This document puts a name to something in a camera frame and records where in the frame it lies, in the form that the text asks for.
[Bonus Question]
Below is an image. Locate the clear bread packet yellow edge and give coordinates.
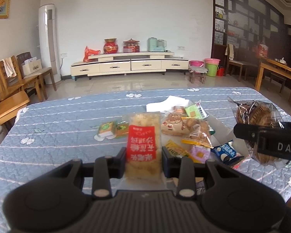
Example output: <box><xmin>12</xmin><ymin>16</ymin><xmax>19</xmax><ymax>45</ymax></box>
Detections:
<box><xmin>181</xmin><ymin>118</ymin><xmax>215</xmax><ymax>150</ymax></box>

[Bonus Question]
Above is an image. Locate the beige cloth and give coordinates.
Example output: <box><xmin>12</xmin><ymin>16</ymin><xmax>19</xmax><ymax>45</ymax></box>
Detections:
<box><xmin>225</xmin><ymin>45</ymin><xmax>235</xmax><ymax>61</ymax></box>

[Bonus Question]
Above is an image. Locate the purple snack packet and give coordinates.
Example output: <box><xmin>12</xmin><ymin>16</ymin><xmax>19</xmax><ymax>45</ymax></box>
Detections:
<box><xmin>188</xmin><ymin>144</ymin><xmax>211</xmax><ymax>164</ymax></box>

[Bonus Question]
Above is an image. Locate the brown dining chair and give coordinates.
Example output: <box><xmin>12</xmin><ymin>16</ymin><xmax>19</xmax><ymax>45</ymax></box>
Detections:
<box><xmin>224</xmin><ymin>44</ymin><xmax>258</xmax><ymax>82</ymax></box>

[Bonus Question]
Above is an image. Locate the dark wooden shelf unit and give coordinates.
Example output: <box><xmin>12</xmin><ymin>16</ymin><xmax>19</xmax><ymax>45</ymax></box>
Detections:
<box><xmin>212</xmin><ymin>0</ymin><xmax>287</xmax><ymax>78</ymax></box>

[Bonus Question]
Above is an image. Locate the dark wooden chair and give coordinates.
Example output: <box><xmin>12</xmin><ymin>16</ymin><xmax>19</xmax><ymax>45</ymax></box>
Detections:
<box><xmin>16</xmin><ymin>52</ymin><xmax>57</xmax><ymax>93</ymax></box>

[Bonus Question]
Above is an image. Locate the cream TV cabinet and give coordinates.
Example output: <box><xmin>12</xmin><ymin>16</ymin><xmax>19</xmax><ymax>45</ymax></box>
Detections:
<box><xmin>70</xmin><ymin>51</ymin><xmax>190</xmax><ymax>80</ymax></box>

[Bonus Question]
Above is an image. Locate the wooden dining table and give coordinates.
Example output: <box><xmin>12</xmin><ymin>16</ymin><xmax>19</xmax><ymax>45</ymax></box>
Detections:
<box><xmin>255</xmin><ymin>58</ymin><xmax>291</xmax><ymax>113</ymax></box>

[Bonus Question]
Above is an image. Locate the small orange green packet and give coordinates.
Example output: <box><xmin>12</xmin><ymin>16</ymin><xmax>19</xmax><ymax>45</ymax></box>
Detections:
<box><xmin>114</xmin><ymin>120</ymin><xmax>130</xmax><ymax>137</ymax></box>

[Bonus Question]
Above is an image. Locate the white paper gift box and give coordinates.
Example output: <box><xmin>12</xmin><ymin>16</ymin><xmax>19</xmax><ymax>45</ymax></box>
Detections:
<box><xmin>23</xmin><ymin>57</ymin><xmax>42</xmax><ymax>76</ymax></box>

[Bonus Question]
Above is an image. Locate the red pot gold rim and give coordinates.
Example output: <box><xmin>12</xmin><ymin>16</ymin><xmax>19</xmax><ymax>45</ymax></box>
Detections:
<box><xmin>104</xmin><ymin>38</ymin><xmax>119</xmax><ymax>54</ymax></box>

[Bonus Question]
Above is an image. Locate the orange bread packet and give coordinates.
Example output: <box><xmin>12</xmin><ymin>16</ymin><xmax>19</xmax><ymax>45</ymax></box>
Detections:
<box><xmin>172</xmin><ymin>105</ymin><xmax>188</xmax><ymax>115</ymax></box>

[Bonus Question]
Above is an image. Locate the clear red label snack packet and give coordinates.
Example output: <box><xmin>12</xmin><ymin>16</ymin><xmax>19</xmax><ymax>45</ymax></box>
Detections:
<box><xmin>122</xmin><ymin>112</ymin><xmax>163</xmax><ymax>185</ymax></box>

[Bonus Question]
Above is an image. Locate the brown packet red round print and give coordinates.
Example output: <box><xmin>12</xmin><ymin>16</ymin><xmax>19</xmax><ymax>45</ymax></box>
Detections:
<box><xmin>161</xmin><ymin>112</ymin><xmax>192</xmax><ymax>136</ymax></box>

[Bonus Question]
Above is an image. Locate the round brown cake packet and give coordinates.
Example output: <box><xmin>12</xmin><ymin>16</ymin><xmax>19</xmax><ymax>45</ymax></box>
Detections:
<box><xmin>227</xmin><ymin>97</ymin><xmax>286</xmax><ymax>167</ymax></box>

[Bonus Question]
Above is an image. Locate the white tower air conditioner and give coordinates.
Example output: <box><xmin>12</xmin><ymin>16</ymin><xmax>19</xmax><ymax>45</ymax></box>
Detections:
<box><xmin>38</xmin><ymin>3</ymin><xmax>62</xmax><ymax>82</ymax></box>

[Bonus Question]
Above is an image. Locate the blue snack packet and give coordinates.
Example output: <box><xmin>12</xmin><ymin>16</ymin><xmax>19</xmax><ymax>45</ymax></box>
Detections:
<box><xmin>211</xmin><ymin>141</ymin><xmax>244</xmax><ymax>163</ymax></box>

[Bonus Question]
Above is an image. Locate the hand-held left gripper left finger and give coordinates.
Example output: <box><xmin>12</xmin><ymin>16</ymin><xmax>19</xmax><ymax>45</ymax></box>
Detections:
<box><xmin>61</xmin><ymin>148</ymin><xmax>127</xmax><ymax>198</ymax></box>

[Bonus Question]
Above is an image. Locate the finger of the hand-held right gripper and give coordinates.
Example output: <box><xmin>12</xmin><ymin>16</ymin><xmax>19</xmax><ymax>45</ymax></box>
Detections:
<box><xmin>233</xmin><ymin>123</ymin><xmax>264</xmax><ymax>142</ymax></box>

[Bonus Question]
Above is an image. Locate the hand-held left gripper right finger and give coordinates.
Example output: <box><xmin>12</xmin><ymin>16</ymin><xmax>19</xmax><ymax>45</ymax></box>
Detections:
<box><xmin>161</xmin><ymin>147</ymin><xmax>230</xmax><ymax>198</ymax></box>

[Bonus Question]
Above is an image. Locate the white towel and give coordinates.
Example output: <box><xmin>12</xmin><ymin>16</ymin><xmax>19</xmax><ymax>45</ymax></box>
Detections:
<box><xmin>3</xmin><ymin>58</ymin><xmax>17</xmax><ymax>78</ymax></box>

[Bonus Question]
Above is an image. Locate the green white snack packet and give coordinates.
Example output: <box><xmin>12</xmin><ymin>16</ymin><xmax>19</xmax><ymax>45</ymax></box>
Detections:
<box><xmin>185</xmin><ymin>101</ymin><xmax>207</xmax><ymax>120</ymax></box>

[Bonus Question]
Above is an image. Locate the mint green kitchen appliance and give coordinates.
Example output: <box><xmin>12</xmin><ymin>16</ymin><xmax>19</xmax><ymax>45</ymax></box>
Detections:
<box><xmin>147</xmin><ymin>37</ymin><xmax>167</xmax><ymax>52</ymax></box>

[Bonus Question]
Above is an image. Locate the red gift bag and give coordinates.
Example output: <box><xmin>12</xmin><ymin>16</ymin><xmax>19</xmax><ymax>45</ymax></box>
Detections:
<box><xmin>257</xmin><ymin>44</ymin><xmax>268</xmax><ymax>58</ymax></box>

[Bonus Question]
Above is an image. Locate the red pagoda gift box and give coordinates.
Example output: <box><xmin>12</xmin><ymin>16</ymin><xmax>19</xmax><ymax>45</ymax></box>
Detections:
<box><xmin>123</xmin><ymin>38</ymin><xmax>140</xmax><ymax>53</ymax></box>

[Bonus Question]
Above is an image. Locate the white cardboard box red side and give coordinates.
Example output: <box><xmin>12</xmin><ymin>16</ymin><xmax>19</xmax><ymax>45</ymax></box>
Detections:
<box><xmin>146</xmin><ymin>96</ymin><xmax>253</xmax><ymax>171</ymax></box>

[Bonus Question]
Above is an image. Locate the blue quilted blanket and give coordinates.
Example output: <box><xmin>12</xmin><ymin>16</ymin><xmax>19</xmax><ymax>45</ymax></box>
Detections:
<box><xmin>0</xmin><ymin>87</ymin><xmax>291</xmax><ymax>233</ymax></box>

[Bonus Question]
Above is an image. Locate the red plastic bag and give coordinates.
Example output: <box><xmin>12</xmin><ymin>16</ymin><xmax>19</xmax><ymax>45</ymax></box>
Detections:
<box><xmin>83</xmin><ymin>46</ymin><xmax>101</xmax><ymax>63</ymax></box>

